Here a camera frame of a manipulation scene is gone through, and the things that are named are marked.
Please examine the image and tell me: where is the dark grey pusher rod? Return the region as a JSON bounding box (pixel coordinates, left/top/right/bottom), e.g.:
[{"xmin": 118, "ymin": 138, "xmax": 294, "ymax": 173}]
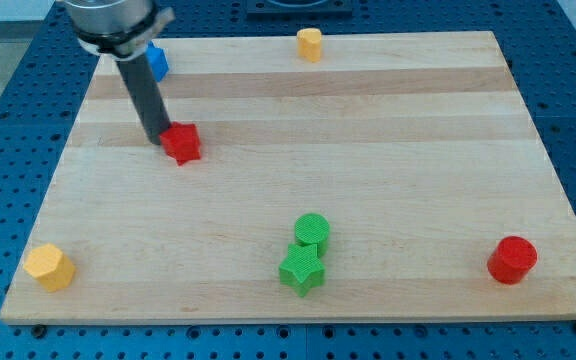
[{"xmin": 117, "ymin": 54, "xmax": 171, "ymax": 145}]

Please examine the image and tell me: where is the red star block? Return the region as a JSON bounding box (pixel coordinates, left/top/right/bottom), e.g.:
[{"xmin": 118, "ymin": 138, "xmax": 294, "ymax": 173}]
[{"xmin": 159, "ymin": 122, "xmax": 201, "ymax": 166}]

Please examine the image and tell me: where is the green star block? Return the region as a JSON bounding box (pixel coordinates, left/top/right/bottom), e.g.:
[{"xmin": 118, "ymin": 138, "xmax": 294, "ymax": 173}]
[{"xmin": 278, "ymin": 244, "xmax": 326, "ymax": 297}]

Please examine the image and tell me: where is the blue block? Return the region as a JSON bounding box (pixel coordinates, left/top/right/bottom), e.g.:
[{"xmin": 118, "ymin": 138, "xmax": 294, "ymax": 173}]
[{"xmin": 146, "ymin": 42, "xmax": 169, "ymax": 82}]

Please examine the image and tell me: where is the yellow hexagon block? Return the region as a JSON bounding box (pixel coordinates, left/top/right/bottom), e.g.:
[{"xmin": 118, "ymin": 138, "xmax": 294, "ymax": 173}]
[{"xmin": 23, "ymin": 243, "xmax": 76, "ymax": 292}]

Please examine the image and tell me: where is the green cylinder block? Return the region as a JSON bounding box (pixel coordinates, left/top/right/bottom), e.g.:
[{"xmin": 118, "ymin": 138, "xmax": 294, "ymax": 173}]
[{"xmin": 294, "ymin": 213, "xmax": 330, "ymax": 258}]

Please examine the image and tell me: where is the wooden board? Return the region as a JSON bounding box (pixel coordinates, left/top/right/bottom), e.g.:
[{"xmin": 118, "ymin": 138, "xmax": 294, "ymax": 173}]
[{"xmin": 0, "ymin": 31, "xmax": 576, "ymax": 325}]

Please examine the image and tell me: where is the red cylinder block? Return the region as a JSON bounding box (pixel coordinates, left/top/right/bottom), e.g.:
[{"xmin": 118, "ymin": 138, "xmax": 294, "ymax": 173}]
[{"xmin": 487, "ymin": 236, "xmax": 538, "ymax": 285}]

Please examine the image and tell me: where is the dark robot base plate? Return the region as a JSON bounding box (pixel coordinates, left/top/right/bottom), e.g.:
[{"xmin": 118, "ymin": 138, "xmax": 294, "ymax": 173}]
[{"xmin": 244, "ymin": 0, "xmax": 354, "ymax": 18}]

